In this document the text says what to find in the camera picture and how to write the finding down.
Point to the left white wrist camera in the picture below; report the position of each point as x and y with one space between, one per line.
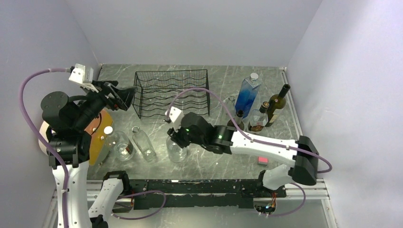
83 76

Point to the clear slim empty bottle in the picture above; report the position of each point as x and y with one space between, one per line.
227 110

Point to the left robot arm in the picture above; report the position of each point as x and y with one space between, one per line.
68 147

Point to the black wire wine rack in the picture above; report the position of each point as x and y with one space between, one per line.
157 89

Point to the clear round labelled bottle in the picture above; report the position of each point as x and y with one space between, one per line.
175 152

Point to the clear slim bottle near left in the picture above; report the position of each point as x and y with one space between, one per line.
144 144

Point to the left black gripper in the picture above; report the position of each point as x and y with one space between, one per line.
123 97

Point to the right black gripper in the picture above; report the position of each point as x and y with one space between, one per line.
176 136

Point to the small pink block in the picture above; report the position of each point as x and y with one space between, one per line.
263 161

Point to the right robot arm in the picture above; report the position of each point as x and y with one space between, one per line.
298 159

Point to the clear bottle black cap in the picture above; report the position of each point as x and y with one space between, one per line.
258 119

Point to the tall blue square bottle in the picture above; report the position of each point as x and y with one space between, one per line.
247 94

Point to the round clear bottle white cap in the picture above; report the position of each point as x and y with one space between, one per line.
119 144

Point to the white orange cylinder drum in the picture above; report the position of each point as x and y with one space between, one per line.
97 151

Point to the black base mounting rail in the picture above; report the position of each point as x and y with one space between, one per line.
152 193

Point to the green wine bottle black neck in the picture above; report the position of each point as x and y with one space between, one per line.
276 104

